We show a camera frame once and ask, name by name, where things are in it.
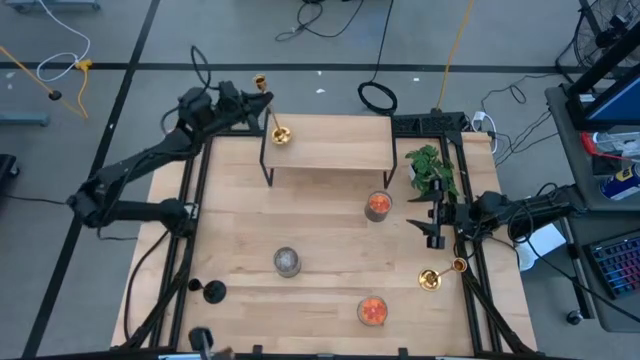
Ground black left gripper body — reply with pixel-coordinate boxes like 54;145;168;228
215;94;257;132

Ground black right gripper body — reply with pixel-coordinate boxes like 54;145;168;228
427;178;476;250

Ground tall gold candlestick holder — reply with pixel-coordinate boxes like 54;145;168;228
252;73;294;147
417;257;469;293

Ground glass jar orange filling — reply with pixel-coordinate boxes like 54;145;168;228
364;190;394;223
356;295;390;328

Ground glass jar grey filling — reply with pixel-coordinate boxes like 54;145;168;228
272;246;302;279

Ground black candlestick holder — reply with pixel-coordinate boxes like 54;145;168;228
187;277;228;305

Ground small green potted plant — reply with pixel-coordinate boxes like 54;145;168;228
404;144;460;201

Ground black power strip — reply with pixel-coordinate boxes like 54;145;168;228
392;111;467;137

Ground wooden riser shelf black legs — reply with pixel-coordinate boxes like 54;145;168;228
258;113;399;189

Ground white paper sheet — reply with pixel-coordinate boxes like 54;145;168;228
514;222;567;273

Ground white power adapter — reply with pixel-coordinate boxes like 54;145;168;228
471;110;500;154

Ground grey equipment cart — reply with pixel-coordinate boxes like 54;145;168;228
544;83;640;334

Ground blue yellow spray can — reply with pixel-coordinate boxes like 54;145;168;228
598;163;640;202

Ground backlit rainbow keyboard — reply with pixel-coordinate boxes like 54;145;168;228
583;233;640;301

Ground orange rod black knob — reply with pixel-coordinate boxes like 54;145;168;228
0;45;89;120

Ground computer monitor blue screen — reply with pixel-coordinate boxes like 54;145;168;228
564;22;640;132

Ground grey trolley base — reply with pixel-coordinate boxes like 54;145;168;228
3;0;102;13

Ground grey flat floor base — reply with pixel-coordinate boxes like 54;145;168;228
0;111;51;128

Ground black round-topped object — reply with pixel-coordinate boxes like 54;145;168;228
188;326;236;360

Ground black floor fan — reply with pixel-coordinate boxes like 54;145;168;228
554;0;640;79

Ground black box at floor edge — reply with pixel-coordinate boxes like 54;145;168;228
0;153;21;192

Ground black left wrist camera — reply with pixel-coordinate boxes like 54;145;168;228
217;80;242;109

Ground black looped floor cable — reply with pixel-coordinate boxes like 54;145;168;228
274;0;367;43

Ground black coiled floor cable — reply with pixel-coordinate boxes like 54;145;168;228
356;0;399;116

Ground black metal table frame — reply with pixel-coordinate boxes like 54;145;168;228
119;112;540;360

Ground thin black cable bundle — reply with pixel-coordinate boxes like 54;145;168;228
479;73;560;167

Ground yellow extension cable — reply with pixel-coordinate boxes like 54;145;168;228
436;0;476;112

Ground yellow plug cable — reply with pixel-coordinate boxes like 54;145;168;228
73;58;95;119

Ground white floor cable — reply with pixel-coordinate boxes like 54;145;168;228
35;0;93;84

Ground black cable along table side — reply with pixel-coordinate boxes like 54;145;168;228
123;228;172;342

